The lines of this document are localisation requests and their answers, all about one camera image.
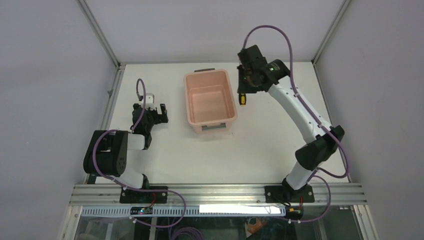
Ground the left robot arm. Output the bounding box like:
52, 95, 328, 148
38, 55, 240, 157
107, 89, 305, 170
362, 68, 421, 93
83, 103, 169, 190

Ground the aluminium frame post left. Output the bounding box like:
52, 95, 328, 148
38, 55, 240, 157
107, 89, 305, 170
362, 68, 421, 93
76, 0, 120, 69

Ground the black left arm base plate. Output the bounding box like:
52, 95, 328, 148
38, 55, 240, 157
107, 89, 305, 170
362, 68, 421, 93
119, 185, 168, 205

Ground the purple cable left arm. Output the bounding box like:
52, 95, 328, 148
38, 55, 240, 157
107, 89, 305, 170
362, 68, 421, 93
92, 78, 187, 229

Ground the aluminium front rail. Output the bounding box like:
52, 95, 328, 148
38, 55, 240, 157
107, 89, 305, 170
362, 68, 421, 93
69, 182, 368, 206

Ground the aluminium frame post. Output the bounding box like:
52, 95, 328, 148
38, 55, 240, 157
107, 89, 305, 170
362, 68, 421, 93
76, 0, 120, 69
311, 0, 352, 67

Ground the orange object under table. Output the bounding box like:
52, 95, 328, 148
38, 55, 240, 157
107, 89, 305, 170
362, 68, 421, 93
245, 217, 268, 234

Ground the yellow black handled screwdriver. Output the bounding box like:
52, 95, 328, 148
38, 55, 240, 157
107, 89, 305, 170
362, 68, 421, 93
238, 93, 247, 106

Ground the white slotted cable duct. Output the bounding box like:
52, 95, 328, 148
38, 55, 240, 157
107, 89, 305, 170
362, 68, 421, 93
81, 204, 286, 218

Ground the aluminium frame post right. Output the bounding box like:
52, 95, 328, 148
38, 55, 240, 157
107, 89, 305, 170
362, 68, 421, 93
311, 0, 352, 67

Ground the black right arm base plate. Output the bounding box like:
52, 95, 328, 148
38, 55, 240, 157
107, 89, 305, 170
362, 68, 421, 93
264, 185, 315, 204

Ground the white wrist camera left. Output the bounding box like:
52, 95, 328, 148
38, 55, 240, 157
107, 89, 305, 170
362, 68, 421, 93
138, 93, 156, 111

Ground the pink plastic bin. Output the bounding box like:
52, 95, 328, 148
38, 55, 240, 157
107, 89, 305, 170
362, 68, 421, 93
183, 68, 238, 135

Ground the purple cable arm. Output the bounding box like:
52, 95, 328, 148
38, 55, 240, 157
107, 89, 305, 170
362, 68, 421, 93
243, 25, 351, 224
92, 78, 187, 229

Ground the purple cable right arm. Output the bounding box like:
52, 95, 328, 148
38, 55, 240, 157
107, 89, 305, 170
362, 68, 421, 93
243, 25, 351, 224

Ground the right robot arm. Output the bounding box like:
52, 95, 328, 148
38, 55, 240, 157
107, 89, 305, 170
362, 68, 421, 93
237, 45, 345, 203

